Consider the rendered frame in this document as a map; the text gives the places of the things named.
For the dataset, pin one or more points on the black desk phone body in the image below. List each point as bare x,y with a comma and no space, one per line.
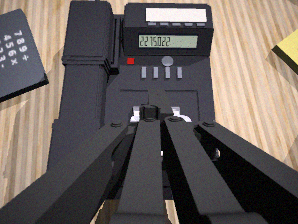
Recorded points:
162,46

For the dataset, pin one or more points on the dark grey pocket calculator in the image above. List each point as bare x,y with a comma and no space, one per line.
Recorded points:
21,68

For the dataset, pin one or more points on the black telephone handset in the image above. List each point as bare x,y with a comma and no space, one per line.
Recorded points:
88,53

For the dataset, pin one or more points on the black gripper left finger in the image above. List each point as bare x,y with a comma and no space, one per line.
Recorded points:
73,190

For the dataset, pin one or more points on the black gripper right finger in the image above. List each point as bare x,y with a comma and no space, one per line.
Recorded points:
244,185

